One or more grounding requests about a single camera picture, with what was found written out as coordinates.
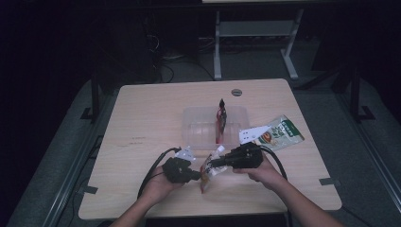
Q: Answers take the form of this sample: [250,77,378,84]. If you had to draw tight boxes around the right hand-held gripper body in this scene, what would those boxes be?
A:
[225,125,272,169]

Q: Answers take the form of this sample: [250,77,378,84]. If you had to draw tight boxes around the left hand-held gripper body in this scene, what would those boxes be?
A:
[162,145,197,184]

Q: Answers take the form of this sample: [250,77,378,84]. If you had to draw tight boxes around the red-edged spouted food pouch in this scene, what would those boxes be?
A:
[199,144,229,194]

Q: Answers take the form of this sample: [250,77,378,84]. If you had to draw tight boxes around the clear plastic container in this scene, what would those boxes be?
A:
[181,105,251,151]

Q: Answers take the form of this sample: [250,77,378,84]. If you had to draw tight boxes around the red and black snack packet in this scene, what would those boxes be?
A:
[215,97,228,145]

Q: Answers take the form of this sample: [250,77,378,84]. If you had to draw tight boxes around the person's left hand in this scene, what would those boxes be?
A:
[137,166,186,206]

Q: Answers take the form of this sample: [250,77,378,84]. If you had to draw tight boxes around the person's right hand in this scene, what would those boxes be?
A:
[232,153,288,192]

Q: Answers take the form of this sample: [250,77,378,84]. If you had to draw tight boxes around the green and white food packet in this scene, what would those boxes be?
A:
[252,113,305,151]

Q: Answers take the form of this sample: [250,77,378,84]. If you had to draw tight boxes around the grey tape strip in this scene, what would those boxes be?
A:
[77,185,98,195]
[319,177,341,187]

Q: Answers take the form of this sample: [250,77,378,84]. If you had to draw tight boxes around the black metal stand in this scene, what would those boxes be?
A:
[347,66,376,123]
[79,69,102,123]

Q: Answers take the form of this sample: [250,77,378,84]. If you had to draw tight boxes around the left hand-held gripper cable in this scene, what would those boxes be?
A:
[137,147,183,200]

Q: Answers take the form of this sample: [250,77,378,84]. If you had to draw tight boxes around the hand-held gripper cable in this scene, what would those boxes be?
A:
[137,147,183,200]
[259,145,288,182]

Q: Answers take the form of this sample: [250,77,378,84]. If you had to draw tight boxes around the right hand-held gripper cable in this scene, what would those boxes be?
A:
[259,145,288,182]

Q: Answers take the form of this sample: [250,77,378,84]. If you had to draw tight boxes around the black floor cables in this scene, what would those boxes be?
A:
[152,53,216,83]

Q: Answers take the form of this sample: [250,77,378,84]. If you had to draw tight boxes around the grey metal rail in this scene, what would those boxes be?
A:
[332,91,401,206]
[42,94,110,227]

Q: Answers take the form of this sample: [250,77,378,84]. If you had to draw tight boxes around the white metal desk frame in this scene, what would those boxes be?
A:
[200,0,305,81]

